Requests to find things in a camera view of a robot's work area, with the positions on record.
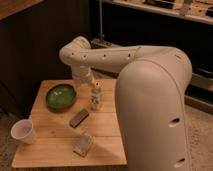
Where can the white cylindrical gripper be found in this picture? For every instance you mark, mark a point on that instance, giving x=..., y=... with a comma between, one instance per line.
x=82, y=75

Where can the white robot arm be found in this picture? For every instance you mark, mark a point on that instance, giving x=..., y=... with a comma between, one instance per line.
x=149, y=99

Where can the small clear labelled bottle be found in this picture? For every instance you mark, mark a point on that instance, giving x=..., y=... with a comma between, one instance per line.
x=96, y=96

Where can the green ceramic bowl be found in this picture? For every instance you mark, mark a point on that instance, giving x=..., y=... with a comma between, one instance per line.
x=60, y=96

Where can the grey metal base beam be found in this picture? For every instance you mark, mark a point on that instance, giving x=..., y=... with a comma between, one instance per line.
x=98, y=43

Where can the wooden table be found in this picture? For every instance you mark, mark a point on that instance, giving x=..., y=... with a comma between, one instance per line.
x=55, y=137

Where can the metal vertical pole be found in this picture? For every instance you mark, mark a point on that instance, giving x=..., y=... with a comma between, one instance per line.
x=101, y=34

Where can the clear plastic snack packet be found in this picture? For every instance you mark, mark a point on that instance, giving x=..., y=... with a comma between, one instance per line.
x=83, y=144

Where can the white paper cup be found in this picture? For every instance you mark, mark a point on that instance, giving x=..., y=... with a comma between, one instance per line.
x=24, y=131

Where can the cluttered background shelf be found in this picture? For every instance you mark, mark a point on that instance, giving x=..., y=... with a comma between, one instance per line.
x=194, y=10

